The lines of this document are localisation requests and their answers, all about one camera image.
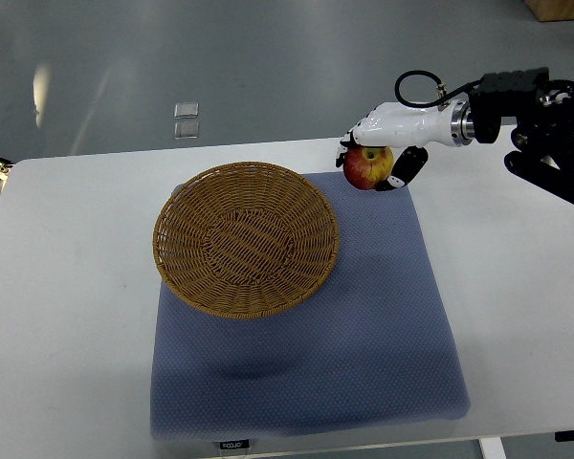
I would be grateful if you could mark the black table brand label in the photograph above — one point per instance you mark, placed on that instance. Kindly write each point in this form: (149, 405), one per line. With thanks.
(234, 444)

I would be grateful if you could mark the upper floor socket plate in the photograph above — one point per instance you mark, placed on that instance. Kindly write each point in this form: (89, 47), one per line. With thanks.
(186, 110)

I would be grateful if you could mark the lower floor socket plate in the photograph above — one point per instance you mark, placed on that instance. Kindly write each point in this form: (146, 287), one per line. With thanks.
(186, 129)

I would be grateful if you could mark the floor socket plate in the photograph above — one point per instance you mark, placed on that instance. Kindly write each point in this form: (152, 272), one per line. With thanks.
(186, 129)
(186, 110)

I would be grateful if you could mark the wooden box corner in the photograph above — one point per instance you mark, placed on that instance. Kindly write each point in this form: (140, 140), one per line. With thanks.
(551, 10)

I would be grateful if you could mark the brown wicker basket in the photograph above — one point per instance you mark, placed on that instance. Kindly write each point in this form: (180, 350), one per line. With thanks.
(246, 240)

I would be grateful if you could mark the white table leg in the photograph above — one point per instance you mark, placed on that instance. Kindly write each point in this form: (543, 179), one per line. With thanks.
(492, 448)

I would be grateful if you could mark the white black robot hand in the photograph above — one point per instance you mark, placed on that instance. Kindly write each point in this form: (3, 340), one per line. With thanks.
(396, 125)

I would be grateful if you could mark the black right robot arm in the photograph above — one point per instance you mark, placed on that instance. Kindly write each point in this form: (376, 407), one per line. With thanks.
(543, 109)

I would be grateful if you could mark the blue grey cloth mat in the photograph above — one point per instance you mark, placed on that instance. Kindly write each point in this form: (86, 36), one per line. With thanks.
(373, 346)

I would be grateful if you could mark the red yellow apple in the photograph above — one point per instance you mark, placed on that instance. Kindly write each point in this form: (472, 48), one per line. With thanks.
(365, 167)

